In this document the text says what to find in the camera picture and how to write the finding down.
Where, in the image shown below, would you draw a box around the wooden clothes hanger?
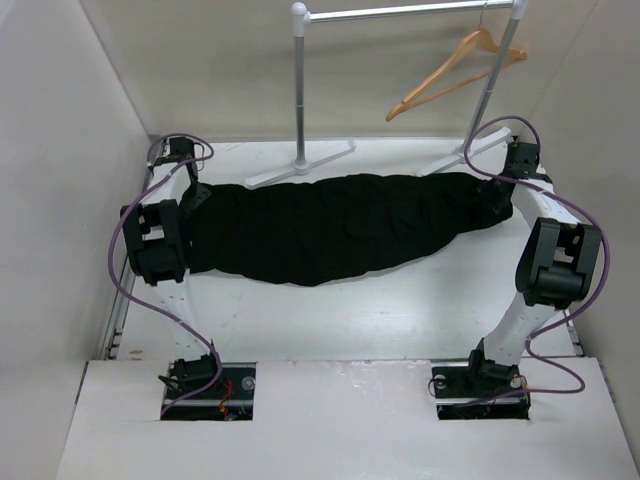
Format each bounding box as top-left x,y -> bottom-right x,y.
385,27 -> 500,122

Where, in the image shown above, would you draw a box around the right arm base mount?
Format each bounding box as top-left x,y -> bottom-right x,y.
428,361 -> 531,420

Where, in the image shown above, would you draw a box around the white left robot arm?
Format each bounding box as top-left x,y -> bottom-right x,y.
108,133 -> 225,399

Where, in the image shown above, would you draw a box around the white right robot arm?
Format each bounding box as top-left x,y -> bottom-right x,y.
463,141 -> 610,396

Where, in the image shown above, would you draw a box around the white metal clothes rack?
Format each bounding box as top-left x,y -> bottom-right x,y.
244,1 -> 527,189

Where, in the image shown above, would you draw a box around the black trousers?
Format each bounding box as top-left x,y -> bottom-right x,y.
186,173 -> 509,287

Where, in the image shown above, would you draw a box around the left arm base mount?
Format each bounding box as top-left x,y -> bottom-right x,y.
158,355 -> 257,422

